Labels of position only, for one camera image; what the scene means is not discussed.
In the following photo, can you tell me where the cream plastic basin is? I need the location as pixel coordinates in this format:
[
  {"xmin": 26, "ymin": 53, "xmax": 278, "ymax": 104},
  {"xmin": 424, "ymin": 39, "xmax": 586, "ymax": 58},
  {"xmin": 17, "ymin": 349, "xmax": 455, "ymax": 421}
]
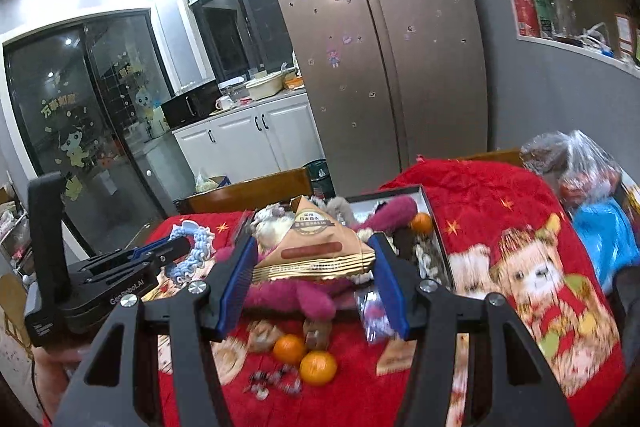
[{"xmin": 245, "ymin": 74, "xmax": 286, "ymax": 100}]

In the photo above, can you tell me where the dark brown box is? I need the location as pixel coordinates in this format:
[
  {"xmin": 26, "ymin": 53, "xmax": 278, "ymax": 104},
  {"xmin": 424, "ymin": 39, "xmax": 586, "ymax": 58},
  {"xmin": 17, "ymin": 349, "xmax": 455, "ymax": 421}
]
[{"xmin": 345, "ymin": 184, "xmax": 456, "ymax": 293}]

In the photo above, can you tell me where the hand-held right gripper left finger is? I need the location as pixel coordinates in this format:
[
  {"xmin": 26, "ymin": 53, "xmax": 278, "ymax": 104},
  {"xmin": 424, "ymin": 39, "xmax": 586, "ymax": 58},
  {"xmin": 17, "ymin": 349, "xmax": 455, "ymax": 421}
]
[{"xmin": 52, "ymin": 237, "xmax": 258, "ymax": 427}]

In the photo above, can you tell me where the clear purple packet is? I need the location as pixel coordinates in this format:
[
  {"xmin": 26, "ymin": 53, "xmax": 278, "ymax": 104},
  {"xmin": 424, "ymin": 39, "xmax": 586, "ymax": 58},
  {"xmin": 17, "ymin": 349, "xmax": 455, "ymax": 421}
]
[{"xmin": 356, "ymin": 289, "xmax": 401, "ymax": 345}]

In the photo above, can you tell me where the wooden chair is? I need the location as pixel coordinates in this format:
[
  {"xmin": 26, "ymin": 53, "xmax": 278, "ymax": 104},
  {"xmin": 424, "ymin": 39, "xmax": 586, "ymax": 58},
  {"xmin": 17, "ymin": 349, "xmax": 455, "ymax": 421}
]
[
  {"xmin": 450, "ymin": 149, "xmax": 525, "ymax": 168},
  {"xmin": 175, "ymin": 167, "xmax": 315, "ymax": 215}
]

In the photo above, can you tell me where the grey furry scrunchie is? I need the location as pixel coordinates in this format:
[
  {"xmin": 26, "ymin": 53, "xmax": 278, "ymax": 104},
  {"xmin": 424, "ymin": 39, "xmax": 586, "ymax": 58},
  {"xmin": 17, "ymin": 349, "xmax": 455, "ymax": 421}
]
[{"xmin": 325, "ymin": 196, "xmax": 356, "ymax": 223}]

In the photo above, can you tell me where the white charger cable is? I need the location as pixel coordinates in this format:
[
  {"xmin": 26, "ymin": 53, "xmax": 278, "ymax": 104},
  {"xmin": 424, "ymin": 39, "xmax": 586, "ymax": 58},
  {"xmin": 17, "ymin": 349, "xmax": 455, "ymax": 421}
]
[{"xmin": 575, "ymin": 23, "xmax": 613, "ymax": 55}]

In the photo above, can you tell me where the person's left hand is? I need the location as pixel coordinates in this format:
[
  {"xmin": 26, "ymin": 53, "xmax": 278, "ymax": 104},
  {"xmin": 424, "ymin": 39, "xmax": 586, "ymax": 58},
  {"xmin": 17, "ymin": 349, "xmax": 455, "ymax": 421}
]
[{"xmin": 31, "ymin": 347, "xmax": 98, "ymax": 415}]

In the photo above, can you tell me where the small picture frame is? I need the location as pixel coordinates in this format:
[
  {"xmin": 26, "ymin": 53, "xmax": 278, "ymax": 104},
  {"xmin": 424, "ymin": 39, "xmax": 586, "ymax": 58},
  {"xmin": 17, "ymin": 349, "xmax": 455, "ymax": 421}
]
[{"xmin": 615, "ymin": 14, "xmax": 636, "ymax": 58}]

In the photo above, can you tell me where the small triangular brown packet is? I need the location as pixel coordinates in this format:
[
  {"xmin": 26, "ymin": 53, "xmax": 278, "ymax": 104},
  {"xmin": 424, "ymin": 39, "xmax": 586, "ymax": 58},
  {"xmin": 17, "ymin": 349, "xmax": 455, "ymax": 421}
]
[{"xmin": 247, "ymin": 321, "xmax": 283, "ymax": 354}]

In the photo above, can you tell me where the white kitchen cabinet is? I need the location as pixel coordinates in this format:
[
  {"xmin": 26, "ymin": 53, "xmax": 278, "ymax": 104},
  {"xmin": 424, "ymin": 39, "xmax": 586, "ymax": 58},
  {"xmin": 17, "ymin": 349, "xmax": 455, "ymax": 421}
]
[{"xmin": 172, "ymin": 89, "xmax": 326, "ymax": 188}]

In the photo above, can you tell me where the blue crochet scrunchie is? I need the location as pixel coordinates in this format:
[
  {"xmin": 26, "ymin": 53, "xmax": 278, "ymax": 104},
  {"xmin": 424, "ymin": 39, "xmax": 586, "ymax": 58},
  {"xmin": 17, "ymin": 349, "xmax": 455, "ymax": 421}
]
[{"xmin": 167, "ymin": 221, "xmax": 217, "ymax": 285}]

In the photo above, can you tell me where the blue plastic bag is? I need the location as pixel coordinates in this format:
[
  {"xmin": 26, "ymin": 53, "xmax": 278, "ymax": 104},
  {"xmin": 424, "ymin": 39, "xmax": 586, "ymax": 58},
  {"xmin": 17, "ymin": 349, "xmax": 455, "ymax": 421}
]
[{"xmin": 570, "ymin": 199, "xmax": 640, "ymax": 278}]

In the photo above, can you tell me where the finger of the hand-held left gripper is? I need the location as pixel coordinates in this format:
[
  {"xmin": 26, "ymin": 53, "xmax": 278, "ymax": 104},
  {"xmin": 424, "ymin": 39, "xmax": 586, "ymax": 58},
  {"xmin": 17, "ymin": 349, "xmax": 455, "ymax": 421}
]
[{"xmin": 132, "ymin": 237, "xmax": 193, "ymax": 263}]

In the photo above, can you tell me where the red printed blanket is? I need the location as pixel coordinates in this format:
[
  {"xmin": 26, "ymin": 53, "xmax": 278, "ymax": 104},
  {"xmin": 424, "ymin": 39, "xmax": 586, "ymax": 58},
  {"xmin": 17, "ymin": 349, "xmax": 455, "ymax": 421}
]
[{"xmin": 145, "ymin": 159, "xmax": 628, "ymax": 427}]

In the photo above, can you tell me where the green box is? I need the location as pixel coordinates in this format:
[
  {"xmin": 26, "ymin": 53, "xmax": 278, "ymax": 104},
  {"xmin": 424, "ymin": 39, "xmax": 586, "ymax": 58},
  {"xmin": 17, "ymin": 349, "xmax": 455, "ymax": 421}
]
[{"xmin": 531, "ymin": 0, "xmax": 556, "ymax": 35}]

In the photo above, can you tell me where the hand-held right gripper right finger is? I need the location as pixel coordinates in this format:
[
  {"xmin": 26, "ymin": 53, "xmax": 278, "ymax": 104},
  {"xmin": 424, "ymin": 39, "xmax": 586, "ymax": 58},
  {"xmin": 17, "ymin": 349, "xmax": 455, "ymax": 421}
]
[{"xmin": 370, "ymin": 232, "xmax": 578, "ymax": 427}]

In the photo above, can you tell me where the black microwave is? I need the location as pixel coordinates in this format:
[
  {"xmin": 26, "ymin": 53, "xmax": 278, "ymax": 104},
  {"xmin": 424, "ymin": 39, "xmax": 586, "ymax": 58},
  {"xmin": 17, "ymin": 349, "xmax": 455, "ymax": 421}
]
[{"xmin": 160, "ymin": 82, "xmax": 221, "ymax": 128}]

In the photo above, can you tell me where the glass sliding door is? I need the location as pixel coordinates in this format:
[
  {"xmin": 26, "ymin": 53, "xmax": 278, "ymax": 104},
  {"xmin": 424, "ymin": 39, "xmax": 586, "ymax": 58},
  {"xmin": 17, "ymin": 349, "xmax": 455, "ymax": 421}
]
[{"xmin": 2, "ymin": 9, "xmax": 173, "ymax": 258}]

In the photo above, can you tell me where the silver double-door fridge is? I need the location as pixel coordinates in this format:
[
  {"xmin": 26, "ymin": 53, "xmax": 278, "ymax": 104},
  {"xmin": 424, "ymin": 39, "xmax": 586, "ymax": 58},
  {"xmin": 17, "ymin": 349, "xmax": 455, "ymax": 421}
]
[{"xmin": 260, "ymin": 0, "xmax": 488, "ymax": 185}]

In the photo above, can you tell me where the clear bag of dark goods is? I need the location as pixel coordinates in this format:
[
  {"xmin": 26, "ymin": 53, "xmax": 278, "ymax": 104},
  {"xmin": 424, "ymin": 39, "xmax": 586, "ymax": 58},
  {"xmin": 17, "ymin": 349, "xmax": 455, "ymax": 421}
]
[{"xmin": 520, "ymin": 129, "xmax": 623, "ymax": 208}]

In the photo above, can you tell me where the clear glass jar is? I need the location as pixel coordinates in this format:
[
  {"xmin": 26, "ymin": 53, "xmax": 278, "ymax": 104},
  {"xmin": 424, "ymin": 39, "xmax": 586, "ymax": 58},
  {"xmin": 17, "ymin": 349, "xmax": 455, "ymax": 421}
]
[{"xmin": 547, "ymin": 0, "xmax": 573, "ymax": 35}]

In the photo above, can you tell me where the dark kitchen window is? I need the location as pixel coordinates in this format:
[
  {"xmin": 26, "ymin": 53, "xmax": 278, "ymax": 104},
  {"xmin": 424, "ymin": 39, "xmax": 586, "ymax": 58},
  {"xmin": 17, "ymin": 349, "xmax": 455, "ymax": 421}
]
[{"xmin": 192, "ymin": 0, "xmax": 303, "ymax": 88}]

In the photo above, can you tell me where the magenta plush bear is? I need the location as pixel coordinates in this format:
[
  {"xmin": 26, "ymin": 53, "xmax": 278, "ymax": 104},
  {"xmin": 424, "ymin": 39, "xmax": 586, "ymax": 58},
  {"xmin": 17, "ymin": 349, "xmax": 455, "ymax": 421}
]
[{"xmin": 215, "ymin": 196, "xmax": 418, "ymax": 320}]

